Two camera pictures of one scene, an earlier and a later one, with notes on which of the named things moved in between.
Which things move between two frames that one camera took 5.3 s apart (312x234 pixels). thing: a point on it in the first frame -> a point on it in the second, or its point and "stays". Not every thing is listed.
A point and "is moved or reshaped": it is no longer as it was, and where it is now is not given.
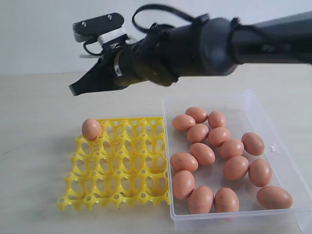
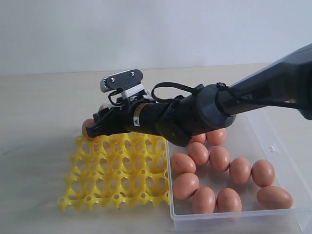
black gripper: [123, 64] -> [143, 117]
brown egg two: [216, 119] is moved or reshaped
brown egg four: [274, 197] stays
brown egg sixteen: [226, 200] stays
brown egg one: [91, 129] stays
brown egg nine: [231, 147] -> [220, 159]
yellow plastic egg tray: [127, 165] stays
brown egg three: [217, 135] stays
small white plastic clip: [269, 146] stays
